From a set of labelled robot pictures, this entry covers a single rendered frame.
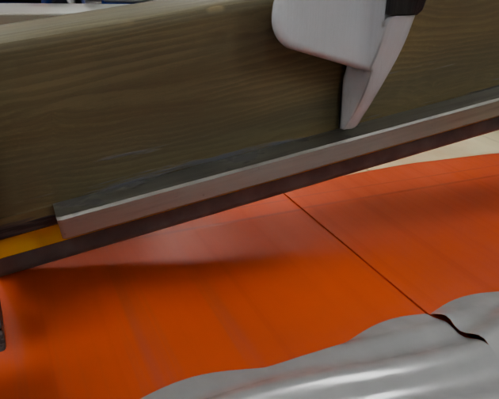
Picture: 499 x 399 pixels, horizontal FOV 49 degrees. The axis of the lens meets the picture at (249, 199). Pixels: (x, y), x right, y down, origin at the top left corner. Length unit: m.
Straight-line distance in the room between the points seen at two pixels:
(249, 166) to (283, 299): 0.06
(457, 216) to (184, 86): 0.18
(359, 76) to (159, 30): 0.09
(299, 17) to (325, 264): 0.11
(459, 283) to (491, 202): 0.10
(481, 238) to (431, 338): 0.10
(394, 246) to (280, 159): 0.08
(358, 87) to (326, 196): 0.10
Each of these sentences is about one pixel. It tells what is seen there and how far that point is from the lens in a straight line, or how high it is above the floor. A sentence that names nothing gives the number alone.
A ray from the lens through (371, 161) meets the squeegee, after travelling 0.30.
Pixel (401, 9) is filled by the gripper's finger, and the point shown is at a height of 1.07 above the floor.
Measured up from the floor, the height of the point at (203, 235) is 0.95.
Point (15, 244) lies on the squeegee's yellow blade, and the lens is 0.25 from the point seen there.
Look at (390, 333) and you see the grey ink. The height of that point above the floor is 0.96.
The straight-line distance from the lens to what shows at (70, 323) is 0.22.
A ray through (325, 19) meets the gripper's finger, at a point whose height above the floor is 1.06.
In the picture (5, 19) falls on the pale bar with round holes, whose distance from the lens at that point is 0.39.
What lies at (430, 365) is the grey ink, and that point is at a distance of 0.21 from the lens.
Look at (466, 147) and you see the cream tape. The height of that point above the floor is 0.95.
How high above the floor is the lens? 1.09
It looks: 26 degrees down
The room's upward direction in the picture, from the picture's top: 4 degrees clockwise
